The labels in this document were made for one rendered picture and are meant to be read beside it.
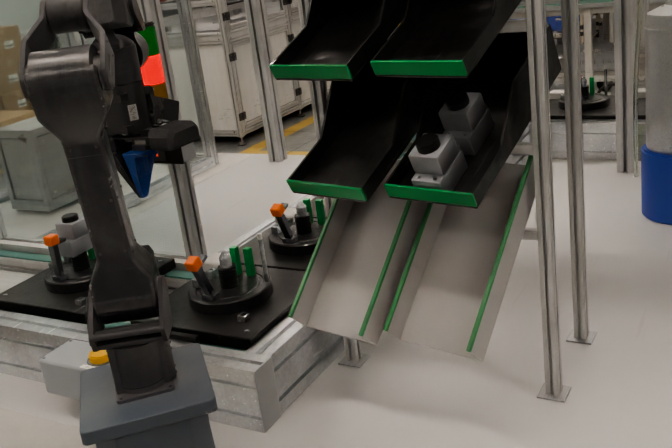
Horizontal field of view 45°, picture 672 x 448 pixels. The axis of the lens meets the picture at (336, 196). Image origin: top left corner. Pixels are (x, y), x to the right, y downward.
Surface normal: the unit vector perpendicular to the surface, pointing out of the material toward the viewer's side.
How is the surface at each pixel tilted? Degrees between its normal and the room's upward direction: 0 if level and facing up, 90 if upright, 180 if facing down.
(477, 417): 0
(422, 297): 45
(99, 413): 0
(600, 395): 0
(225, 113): 90
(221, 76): 90
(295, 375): 90
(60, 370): 90
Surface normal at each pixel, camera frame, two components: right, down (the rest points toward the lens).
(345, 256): -0.53, -0.44
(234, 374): -0.48, 0.33
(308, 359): 0.87, 0.04
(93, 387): -0.12, -0.94
